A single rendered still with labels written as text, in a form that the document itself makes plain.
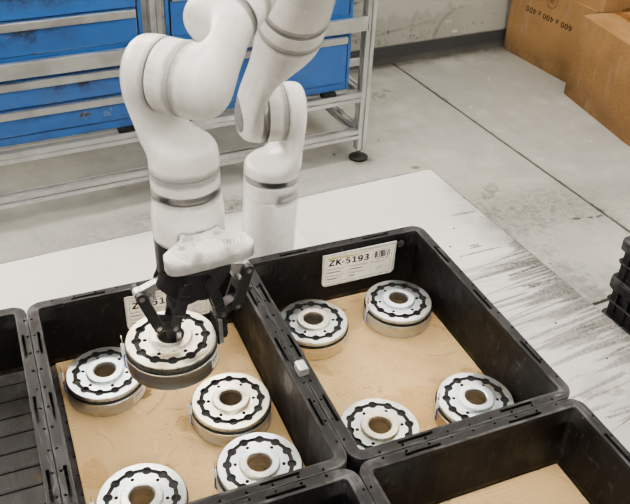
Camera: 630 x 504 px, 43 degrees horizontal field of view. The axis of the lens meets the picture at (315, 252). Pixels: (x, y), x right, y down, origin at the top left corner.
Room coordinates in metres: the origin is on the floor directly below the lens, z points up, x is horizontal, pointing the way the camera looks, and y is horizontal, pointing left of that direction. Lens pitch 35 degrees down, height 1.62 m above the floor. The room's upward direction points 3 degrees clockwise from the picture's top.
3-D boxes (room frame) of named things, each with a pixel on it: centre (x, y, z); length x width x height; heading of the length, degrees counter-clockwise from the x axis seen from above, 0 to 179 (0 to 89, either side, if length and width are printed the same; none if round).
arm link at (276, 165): (1.15, 0.07, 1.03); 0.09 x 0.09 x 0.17; 20
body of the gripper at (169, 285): (0.69, 0.13, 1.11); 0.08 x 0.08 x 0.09
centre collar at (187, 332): (0.68, 0.16, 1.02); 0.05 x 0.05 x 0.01
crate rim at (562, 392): (0.83, -0.11, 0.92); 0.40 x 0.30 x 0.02; 24
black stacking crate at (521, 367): (0.83, -0.11, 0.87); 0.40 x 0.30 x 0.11; 24
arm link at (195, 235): (0.68, 0.12, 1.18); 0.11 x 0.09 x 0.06; 28
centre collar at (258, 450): (0.63, 0.05, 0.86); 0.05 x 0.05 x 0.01
